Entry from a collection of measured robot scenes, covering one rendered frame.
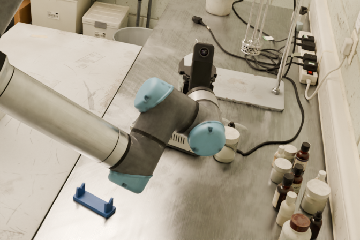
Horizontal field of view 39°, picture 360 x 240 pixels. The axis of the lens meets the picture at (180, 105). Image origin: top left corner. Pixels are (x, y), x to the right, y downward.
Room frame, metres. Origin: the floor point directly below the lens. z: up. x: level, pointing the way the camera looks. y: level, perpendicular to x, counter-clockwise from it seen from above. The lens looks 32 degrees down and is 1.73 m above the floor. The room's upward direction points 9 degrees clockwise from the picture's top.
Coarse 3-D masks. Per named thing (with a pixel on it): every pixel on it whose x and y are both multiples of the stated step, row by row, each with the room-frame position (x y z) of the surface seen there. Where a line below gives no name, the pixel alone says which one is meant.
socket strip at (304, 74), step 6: (300, 36) 1.94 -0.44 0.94; (300, 42) 1.88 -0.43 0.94; (300, 48) 1.83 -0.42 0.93; (300, 60) 1.75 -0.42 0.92; (300, 66) 1.70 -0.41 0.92; (300, 72) 1.66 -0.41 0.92; (306, 72) 1.62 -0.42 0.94; (312, 72) 1.62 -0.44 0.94; (300, 78) 1.62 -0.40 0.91; (306, 78) 1.61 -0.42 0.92; (312, 78) 1.60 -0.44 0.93; (312, 84) 1.60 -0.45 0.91
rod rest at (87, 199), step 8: (80, 192) 0.87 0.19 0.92; (88, 192) 0.89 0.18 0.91; (80, 200) 0.86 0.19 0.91; (88, 200) 0.86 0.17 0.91; (96, 200) 0.87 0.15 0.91; (112, 200) 0.85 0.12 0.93; (96, 208) 0.84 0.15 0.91; (104, 208) 0.83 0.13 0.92; (112, 208) 0.85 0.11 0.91; (104, 216) 0.83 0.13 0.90
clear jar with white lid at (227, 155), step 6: (228, 126) 1.14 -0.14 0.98; (228, 132) 1.12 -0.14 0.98; (234, 132) 1.12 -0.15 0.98; (228, 138) 1.09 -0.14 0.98; (234, 138) 1.09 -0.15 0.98; (228, 144) 1.08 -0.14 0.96; (234, 144) 1.09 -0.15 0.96; (222, 150) 1.09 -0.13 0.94; (228, 150) 1.09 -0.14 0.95; (234, 150) 1.09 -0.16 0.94; (216, 156) 1.09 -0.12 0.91; (222, 156) 1.09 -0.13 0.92; (228, 156) 1.09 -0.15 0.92; (234, 156) 1.10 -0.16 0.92; (222, 162) 1.08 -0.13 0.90; (228, 162) 1.09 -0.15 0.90
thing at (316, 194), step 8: (312, 184) 0.97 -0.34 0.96; (320, 184) 0.98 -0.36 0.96; (304, 192) 0.96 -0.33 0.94; (312, 192) 0.94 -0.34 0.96; (320, 192) 0.95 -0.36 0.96; (328, 192) 0.95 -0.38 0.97; (304, 200) 0.95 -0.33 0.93; (312, 200) 0.94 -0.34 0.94; (320, 200) 0.94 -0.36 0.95; (304, 208) 0.95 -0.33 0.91; (312, 208) 0.94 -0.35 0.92; (320, 208) 0.94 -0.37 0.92
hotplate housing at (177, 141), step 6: (132, 126) 1.15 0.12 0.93; (174, 132) 1.11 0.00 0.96; (174, 138) 1.11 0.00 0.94; (180, 138) 1.11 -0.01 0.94; (186, 138) 1.10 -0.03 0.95; (168, 144) 1.12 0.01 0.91; (174, 144) 1.11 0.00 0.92; (180, 144) 1.11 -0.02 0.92; (186, 144) 1.10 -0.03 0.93; (180, 150) 1.11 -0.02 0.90; (186, 150) 1.10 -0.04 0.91
